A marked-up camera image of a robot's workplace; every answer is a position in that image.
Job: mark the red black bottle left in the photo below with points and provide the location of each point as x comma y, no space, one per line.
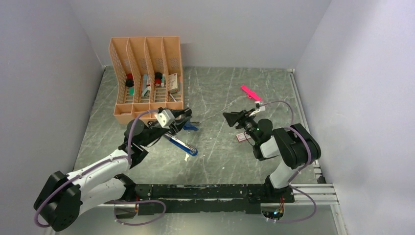
129,80

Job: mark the white box in organizer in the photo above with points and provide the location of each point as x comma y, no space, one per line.
173,83

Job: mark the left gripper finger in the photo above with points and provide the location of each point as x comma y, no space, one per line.
184,117
166,114

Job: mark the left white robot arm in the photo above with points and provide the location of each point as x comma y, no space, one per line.
64,197

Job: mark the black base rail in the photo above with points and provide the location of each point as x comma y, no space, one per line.
158,198

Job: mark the grey stapler in organizer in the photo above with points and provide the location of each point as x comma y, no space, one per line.
146,83

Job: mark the red black bottle right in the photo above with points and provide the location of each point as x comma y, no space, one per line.
158,79

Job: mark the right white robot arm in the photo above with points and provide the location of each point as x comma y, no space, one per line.
294,144

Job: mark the blue stapler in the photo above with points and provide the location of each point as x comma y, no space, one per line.
191,126
187,148

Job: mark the red black bottle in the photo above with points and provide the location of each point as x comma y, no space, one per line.
158,79
129,80

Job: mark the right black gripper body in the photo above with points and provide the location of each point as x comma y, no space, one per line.
249,124

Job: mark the red white staple box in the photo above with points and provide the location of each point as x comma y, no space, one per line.
242,137

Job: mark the orange plastic desk organizer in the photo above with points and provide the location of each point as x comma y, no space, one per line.
150,75

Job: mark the pink plastic clip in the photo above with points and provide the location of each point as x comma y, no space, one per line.
250,94

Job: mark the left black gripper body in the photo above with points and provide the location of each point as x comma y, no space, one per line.
164,130

